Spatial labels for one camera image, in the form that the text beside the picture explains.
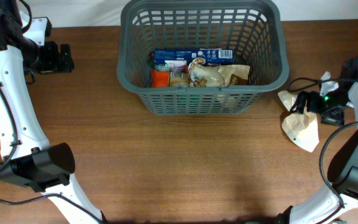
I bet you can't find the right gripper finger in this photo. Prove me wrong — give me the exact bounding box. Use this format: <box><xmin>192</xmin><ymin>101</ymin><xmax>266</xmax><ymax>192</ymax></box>
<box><xmin>290</xmin><ymin>91</ymin><xmax>308</xmax><ymax>114</ymax></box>
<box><xmin>306</xmin><ymin>91</ymin><xmax>324</xmax><ymax>114</ymax></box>

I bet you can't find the grey plastic basket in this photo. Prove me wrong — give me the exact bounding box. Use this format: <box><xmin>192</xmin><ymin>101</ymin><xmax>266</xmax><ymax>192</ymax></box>
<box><xmin>117</xmin><ymin>0</ymin><xmax>289</xmax><ymax>115</ymax></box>

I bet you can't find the red orange pasta packet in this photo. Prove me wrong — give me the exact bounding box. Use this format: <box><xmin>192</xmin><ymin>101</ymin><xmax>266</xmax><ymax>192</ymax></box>
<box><xmin>150</xmin><ymin>69</ymin><xmax>192</xmax><ymax>88</ymax></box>

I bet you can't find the beige brown food bag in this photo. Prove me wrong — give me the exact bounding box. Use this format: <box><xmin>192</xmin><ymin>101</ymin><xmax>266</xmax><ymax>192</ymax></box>
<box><xmin>188</xmin><ymin>58</ymin><xmax>250</xmax><ymax>87</ymax></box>

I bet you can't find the blue cardboard box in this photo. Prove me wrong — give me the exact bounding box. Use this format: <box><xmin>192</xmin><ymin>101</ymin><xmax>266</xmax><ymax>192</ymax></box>
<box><xmin>154</xmin><ymin>49</ymin><xmax>234</xmax><ymax>72</ymax></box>

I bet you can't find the green lid jar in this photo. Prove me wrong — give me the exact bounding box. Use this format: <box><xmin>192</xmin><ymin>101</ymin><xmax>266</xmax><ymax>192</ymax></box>
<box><xmin>177</xmin><ymin>95</ymin><xmax>200</xmax><ymax>108</ymax></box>

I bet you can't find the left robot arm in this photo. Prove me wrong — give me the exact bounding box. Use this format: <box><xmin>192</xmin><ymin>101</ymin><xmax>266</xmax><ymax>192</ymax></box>
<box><xmin>0</xmin><ymin>0</ymin><xmax>106</xmax><ymax>223</ymax></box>

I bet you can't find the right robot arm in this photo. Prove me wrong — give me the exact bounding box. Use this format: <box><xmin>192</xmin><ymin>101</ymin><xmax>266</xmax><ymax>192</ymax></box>
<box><xmin>274</xmin><ymin>57</ymin><xmax>358</xmax><ymax>223</ymax></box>

